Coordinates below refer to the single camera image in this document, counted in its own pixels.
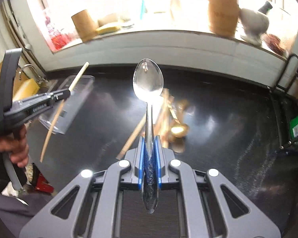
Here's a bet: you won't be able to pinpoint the wooden chopstick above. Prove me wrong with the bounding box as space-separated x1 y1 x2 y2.
40 62 89 163

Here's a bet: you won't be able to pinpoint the silver metal spoon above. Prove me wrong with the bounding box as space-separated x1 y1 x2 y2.
133 59 164 214

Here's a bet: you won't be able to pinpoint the person's left hand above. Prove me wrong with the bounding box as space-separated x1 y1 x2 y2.
0 125 29 168

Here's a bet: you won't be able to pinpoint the gold metal spoon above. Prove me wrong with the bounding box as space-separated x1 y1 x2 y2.
168 105 189 138

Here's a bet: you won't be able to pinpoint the yellow cardboard box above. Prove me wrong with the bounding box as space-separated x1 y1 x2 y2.
13 79 40 102

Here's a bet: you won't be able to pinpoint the clear plastic utensil tray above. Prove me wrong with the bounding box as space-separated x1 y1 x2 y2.
39 75 95 134

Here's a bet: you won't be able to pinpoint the chrome sink faucet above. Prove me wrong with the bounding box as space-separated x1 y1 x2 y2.
18 63 48 83

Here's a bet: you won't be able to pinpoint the red detergent bottle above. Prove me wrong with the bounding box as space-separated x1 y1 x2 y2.
43 7 73 51

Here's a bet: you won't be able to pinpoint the small bamboo cup holder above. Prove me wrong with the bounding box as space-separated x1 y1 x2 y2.
71 10 99 42

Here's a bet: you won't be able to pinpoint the yellow sponge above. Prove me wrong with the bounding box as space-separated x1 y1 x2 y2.
96 22 122 35

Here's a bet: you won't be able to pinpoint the white ceramic mortar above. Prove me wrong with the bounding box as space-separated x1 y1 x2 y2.
239 8 269 46

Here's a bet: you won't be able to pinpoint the tall bamboo utensil holder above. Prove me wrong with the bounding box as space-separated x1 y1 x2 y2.
208 0 240 38

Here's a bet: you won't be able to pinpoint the black wire rack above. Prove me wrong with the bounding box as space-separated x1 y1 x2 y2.
269 53 298 154

